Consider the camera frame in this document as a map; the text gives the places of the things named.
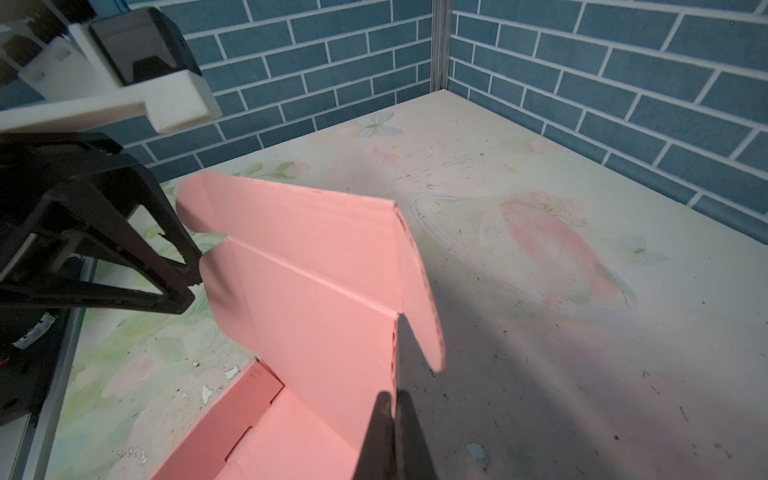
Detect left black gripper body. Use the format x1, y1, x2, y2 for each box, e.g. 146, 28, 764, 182
1, 134, 129, 420

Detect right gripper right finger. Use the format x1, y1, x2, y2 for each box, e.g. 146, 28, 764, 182
395, 389, 438, 480

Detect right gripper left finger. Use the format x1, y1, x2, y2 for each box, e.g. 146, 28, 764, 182
352, 391, 397, 480

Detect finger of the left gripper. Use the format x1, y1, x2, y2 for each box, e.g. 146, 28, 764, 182
1, 164, 201, 314

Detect pink paper box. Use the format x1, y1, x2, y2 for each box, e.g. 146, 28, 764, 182
156, 172, 446, 479

